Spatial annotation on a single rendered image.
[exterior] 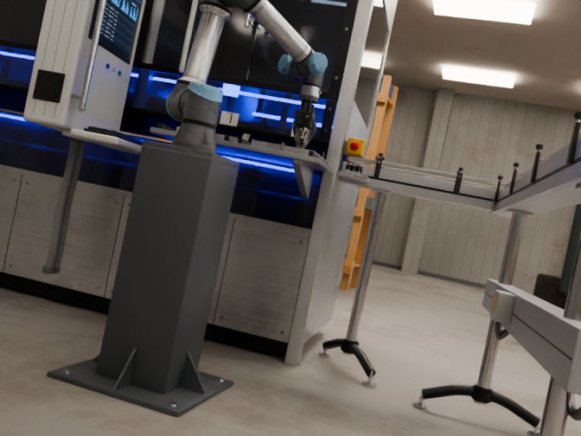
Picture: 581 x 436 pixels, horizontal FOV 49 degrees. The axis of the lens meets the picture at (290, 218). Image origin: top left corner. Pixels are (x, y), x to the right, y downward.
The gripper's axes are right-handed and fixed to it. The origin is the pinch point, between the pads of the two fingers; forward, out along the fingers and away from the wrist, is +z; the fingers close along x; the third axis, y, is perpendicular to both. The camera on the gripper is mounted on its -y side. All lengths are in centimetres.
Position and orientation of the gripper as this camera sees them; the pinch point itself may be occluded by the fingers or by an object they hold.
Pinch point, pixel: (300, 148)
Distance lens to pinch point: 255.9
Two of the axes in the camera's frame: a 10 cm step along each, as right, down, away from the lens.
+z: -2.0, 9.8, 0.3
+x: 9.6, 2.0, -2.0
